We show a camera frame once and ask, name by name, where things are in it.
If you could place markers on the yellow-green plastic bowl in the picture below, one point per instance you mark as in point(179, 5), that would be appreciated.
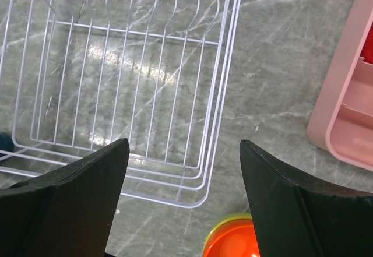
point(229, 218)

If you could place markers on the orange plastic bowl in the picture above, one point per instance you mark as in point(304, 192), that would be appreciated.
point(233, 238)

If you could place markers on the pink compartment organizer tray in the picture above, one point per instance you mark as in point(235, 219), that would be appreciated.
point(341, 122)

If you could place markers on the red white cup in tray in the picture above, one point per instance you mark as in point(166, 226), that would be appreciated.
point(367, 54)

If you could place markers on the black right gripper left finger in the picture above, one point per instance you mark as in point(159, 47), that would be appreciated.
point(68, 211)

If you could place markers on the white wire dish rack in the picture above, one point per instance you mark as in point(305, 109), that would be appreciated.
point(77, 75)

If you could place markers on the dark blue mug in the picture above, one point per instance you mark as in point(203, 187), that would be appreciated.
point(6, 142)

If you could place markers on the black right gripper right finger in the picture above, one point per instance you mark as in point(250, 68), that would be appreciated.
point(298, 214)

